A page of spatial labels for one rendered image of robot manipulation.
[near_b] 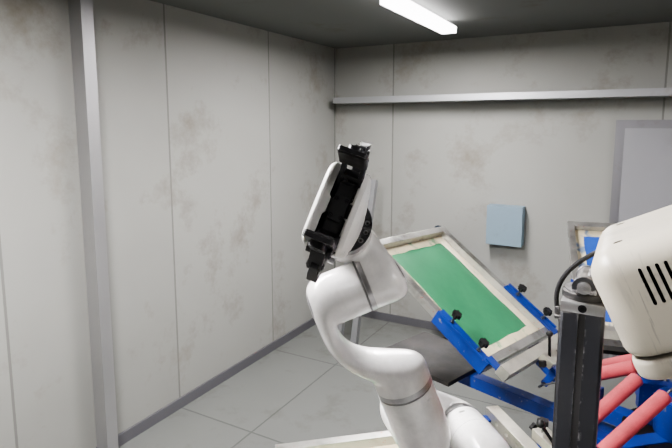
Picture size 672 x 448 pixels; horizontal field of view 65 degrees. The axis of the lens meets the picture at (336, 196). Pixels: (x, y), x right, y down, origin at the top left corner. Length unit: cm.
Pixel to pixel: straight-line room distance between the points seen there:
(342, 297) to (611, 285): 33
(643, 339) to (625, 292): 5
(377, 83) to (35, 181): 353
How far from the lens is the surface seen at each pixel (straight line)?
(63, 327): 360
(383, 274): 73
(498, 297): 283
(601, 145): 515
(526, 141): 521
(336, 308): 73
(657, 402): 217
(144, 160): 380
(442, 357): 286
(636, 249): 64
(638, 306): 64
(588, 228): 343
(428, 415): 83
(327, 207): 59
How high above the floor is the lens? 212
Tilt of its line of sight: 8 degrees down
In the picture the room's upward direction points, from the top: straight up
